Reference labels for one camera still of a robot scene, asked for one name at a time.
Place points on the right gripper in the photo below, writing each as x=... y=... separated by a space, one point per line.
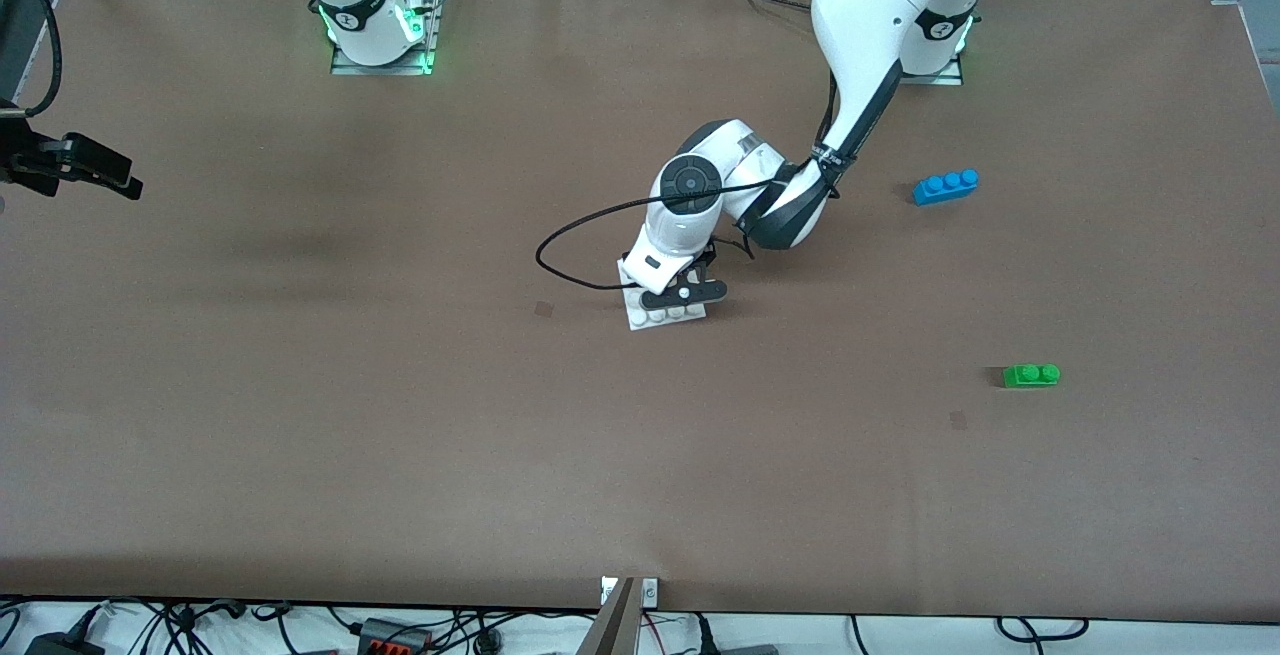
x=28 y=161

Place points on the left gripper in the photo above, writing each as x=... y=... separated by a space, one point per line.
x=708 y=256

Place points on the white studded base plate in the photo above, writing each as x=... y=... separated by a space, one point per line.
x=655 y=321

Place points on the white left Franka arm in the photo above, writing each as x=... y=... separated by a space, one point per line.
x=870 y=5

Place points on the blue toy block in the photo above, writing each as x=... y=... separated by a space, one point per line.
x=945 y=188

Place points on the green toy block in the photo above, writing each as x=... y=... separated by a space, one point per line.
x=1030 y=376

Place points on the brown wooden beam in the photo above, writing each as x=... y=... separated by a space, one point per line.
x=615 y=630

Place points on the grey power adapter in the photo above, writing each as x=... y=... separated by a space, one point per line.
x=750 y=650

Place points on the orange black connector box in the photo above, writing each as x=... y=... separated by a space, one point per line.
x=390 y=640

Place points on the black power adapter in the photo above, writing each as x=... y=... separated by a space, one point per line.
x=60 y=647

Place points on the white metal bracket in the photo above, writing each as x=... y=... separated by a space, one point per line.
x=650 y=592
x=607 y=590

